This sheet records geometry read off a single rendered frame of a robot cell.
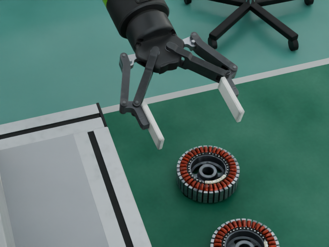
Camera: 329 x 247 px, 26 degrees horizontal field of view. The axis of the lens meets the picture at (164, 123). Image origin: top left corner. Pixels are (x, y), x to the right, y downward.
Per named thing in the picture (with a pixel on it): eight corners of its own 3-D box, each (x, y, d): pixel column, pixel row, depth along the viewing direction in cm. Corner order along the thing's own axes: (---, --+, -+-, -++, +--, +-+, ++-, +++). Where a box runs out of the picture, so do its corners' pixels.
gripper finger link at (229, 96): (217, 87, 114) (221, 86, 115) (236, 123, 111) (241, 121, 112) (220, 77, 112) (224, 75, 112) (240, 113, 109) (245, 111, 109)
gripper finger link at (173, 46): (161, 61, 116) (165, 55, 117) (224, 88, 115) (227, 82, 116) (164, 47, 113) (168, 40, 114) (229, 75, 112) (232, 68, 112)
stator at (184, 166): (166, 167, 131) (166, 154, 129) (221, 150, 134) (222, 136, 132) (192, 212, 124) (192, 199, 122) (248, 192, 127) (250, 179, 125)
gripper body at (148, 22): (123, 16, 113) (146, 61, 109) (171, 2, 115) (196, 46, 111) (120, 44, 119) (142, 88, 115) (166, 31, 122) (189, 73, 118)
